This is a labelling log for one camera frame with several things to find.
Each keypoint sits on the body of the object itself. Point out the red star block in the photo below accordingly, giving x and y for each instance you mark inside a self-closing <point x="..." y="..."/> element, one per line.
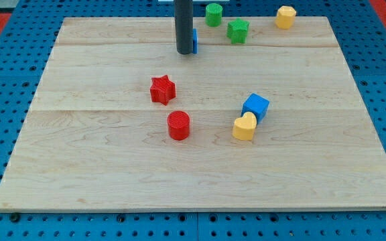
<point x="162" y="89"/>

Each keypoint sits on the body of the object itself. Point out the blue triangle block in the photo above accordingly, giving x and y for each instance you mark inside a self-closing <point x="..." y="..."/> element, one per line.
<point x="195" y="41"/>

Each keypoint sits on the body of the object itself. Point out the green star block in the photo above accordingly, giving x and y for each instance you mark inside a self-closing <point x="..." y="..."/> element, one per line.
<point x="237" y="31"/>

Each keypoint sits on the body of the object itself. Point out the red cylinder block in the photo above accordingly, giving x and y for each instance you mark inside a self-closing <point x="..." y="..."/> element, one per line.
<point x="178" y="125"/>

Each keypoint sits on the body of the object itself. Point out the yellow heart block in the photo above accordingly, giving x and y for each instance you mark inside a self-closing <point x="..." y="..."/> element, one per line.
<point x="244" y="127"/>

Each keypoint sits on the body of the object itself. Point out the blue cube block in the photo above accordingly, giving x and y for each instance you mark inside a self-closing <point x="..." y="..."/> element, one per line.
<point x="256" y="104"/>

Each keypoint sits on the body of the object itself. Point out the light wooden board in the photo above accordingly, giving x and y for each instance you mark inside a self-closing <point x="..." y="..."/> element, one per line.
<point x="93" y="141"/>

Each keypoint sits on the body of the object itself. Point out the green cylinder block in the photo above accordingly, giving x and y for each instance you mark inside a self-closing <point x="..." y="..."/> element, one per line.
<point x="213" y="15"/>

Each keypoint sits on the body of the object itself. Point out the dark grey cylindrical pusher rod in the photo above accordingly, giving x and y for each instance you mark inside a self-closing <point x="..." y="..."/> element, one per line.
<point x="183" y="16"/>

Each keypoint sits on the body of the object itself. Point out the yellow hexagon block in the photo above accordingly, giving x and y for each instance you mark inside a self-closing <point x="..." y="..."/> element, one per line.
<point x="285" y="17"/>

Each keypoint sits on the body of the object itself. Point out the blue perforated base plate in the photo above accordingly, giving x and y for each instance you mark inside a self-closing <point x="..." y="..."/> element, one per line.
<point x="25" y="45"/>

